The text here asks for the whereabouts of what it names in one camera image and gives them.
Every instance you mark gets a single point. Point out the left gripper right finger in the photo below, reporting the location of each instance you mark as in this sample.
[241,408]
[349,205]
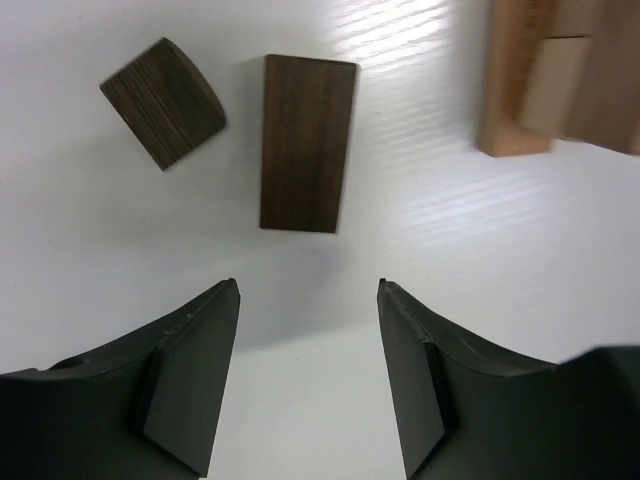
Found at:
[467,408]

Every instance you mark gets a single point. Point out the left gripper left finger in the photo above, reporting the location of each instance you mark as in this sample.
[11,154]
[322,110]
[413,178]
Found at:
[143,406]

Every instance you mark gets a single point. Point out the dark half-round wood block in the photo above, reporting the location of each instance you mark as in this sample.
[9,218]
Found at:
[166,102]

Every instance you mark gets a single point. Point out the plain light wood plank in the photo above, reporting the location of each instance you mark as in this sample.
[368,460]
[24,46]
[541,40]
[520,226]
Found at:
[605,108]

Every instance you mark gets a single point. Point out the dark arch wood block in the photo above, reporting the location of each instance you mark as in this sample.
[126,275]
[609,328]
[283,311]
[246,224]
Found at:
[307,114]

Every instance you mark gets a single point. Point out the printed light wood plank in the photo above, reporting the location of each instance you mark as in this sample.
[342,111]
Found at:
[516,31]

